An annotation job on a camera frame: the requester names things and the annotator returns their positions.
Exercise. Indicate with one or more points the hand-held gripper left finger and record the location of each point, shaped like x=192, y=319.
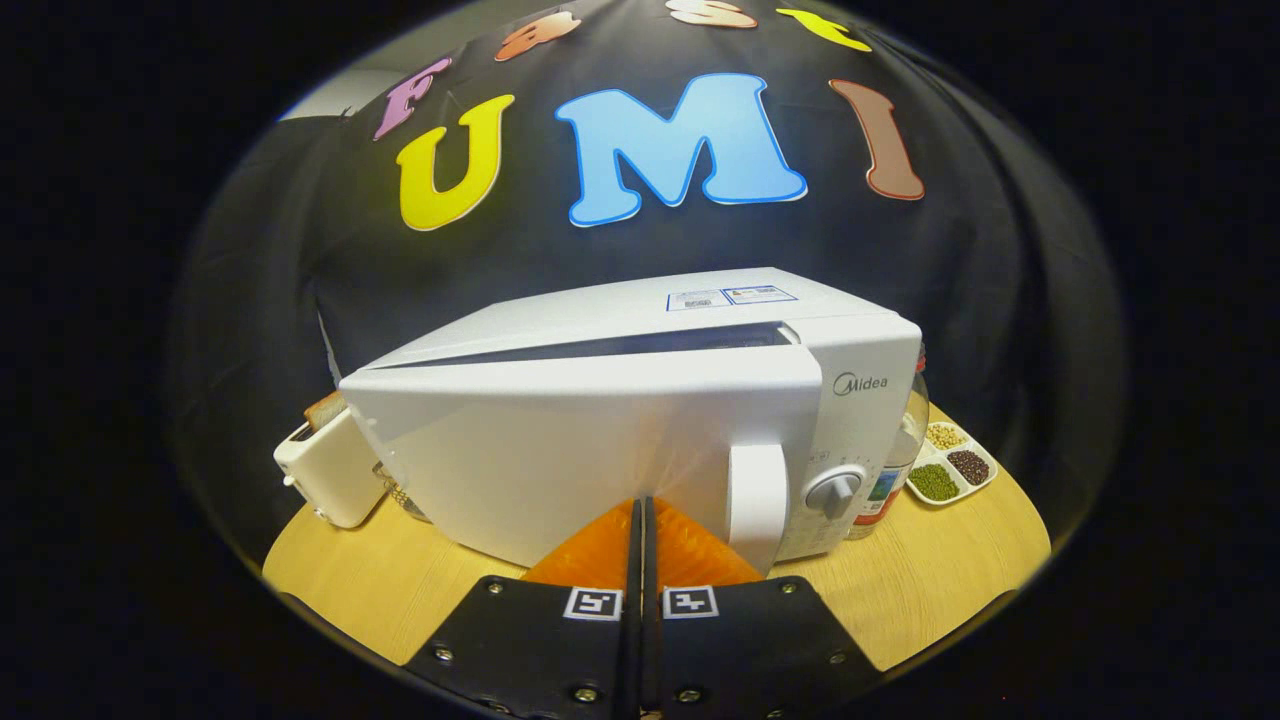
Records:
x=560, y=650

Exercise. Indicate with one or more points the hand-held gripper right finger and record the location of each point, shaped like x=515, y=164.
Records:
x=740, y=650

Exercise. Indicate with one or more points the white microwave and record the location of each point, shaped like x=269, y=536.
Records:
x=560, y=440

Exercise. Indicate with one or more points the white sectioned bean dish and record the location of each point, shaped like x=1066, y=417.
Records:
x=950, y=470

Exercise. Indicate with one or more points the white toaster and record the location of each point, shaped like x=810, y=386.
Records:
x=335, y=475

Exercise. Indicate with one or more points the toast bread slice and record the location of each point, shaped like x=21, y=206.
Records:
x=323, y=410

